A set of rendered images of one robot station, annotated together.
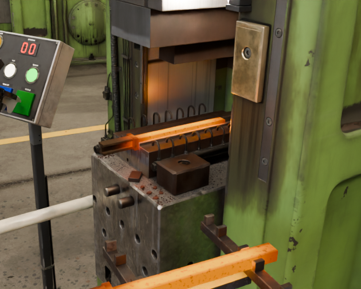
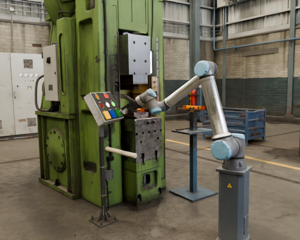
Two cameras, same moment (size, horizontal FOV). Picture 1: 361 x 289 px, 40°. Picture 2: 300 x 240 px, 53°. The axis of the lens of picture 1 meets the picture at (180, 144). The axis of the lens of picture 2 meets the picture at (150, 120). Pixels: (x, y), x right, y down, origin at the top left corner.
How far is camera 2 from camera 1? 3.62 m
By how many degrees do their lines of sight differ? 93
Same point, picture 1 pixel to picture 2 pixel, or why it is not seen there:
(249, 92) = (155, 89)
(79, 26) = not seen: outside the picture
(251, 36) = (155, 78)
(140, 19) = (144, 77)
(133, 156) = (142, 115)
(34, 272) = (72, 230)
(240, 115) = not seen: hidden behind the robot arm
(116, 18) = (135, 79)
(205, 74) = not seen: hidden behind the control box
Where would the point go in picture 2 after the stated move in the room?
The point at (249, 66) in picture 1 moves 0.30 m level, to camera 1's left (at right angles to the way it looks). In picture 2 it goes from (155, 84) to (159, 84)
